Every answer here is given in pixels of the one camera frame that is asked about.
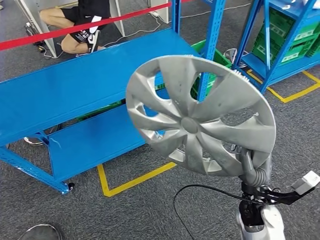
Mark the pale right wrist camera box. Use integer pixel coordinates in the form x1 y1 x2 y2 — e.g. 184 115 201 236
291 170 320 196

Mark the red barrier belt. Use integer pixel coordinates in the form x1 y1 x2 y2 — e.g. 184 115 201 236
0 0 195 52

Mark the white desk panel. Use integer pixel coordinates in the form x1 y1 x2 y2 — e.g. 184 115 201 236
149 0 170 25

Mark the blue metal shelf rack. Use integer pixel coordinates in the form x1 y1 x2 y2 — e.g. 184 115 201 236
232 0 320 95
0 0 227 195

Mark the black power adapter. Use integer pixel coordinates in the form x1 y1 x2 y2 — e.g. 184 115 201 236
24 21 46 54

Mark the silver grey wheel hubcap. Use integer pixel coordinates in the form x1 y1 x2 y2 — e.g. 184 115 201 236
125 54 277 177

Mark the white floor cable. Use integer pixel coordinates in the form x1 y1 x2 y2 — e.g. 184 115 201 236
102 2 252 48

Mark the green plastic crate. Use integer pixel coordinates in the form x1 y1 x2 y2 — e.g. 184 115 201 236
269 8 295 36
190 39 232 101
280 41 313 65
294 22 320 43
251 33 281 63
76 100 124 122

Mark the person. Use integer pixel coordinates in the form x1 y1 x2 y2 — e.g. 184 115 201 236
39 0 112 56

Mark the yellow floor tape square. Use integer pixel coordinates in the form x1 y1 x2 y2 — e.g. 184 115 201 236
97 161 177 199
246 69 320 104

